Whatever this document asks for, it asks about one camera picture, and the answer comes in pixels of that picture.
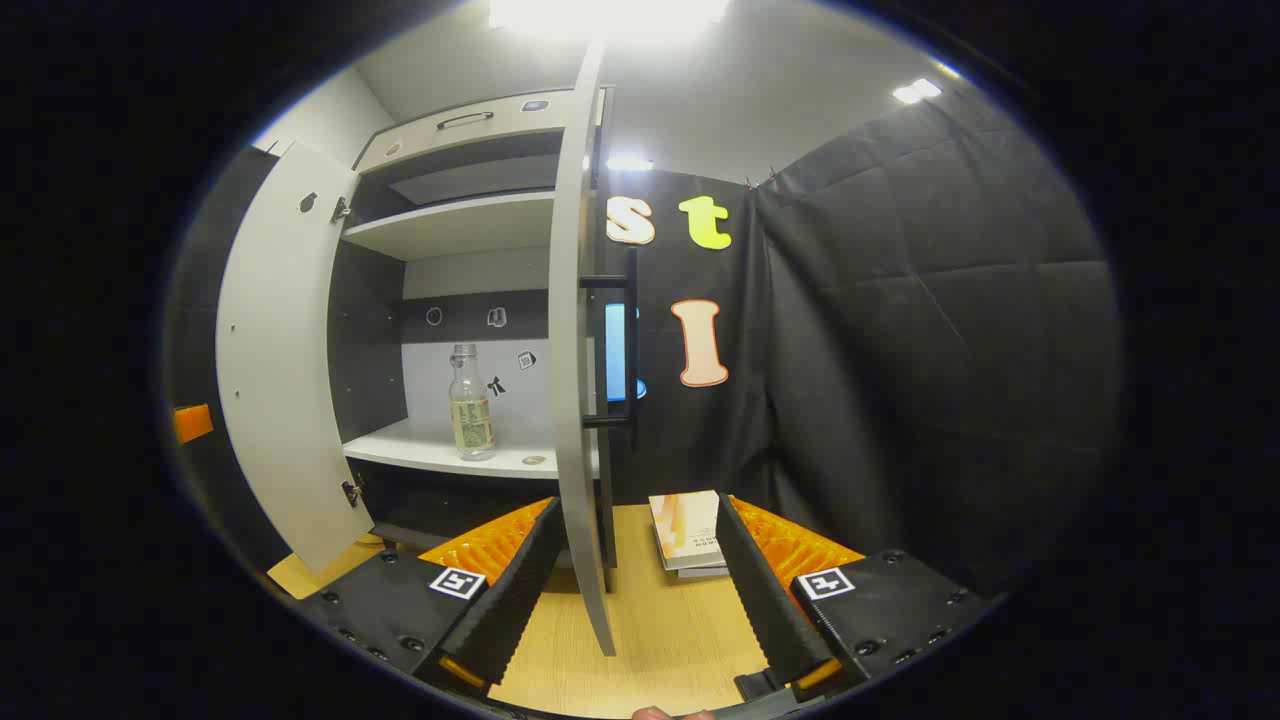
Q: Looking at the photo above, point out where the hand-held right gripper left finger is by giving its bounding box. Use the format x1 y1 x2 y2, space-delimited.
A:
298 496 566 698

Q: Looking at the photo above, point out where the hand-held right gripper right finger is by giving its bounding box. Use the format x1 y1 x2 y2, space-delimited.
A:
714 493 1004 703

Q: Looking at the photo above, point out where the grey cabinet door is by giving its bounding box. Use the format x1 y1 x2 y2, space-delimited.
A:
215 140 406 576
547 40 618 658

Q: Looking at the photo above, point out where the grey and black cabinet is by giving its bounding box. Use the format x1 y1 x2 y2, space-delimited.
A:
330 88 616 591

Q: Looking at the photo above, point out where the grey cabinet drawer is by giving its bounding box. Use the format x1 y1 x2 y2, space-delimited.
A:
355 88 606 173

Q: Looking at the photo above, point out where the black backdrop cloth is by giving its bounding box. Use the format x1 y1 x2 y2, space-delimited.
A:
165 95 1121 601

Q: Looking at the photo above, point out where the large ceiling light panel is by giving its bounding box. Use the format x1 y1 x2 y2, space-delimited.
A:
488 0 733 48

